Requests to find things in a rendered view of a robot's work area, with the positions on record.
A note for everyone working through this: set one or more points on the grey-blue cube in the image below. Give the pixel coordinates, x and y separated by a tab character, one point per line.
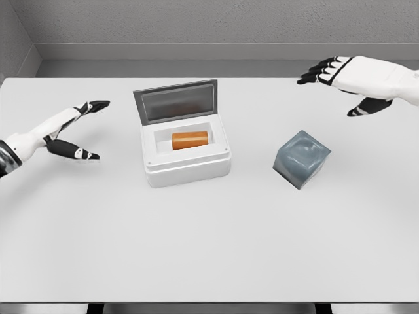
300	160

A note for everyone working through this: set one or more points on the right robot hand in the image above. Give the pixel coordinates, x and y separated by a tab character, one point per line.
363	76

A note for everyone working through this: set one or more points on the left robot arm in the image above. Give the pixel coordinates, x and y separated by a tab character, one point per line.
14	144

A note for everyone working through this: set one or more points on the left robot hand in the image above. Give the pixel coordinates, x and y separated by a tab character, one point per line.
62	122

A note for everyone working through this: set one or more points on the white box with hinged lid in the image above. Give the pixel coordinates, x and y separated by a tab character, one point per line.
183	137

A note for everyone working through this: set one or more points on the orange cylinder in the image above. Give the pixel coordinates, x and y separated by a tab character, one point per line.
190	140

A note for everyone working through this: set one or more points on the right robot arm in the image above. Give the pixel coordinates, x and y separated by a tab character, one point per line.
413	86

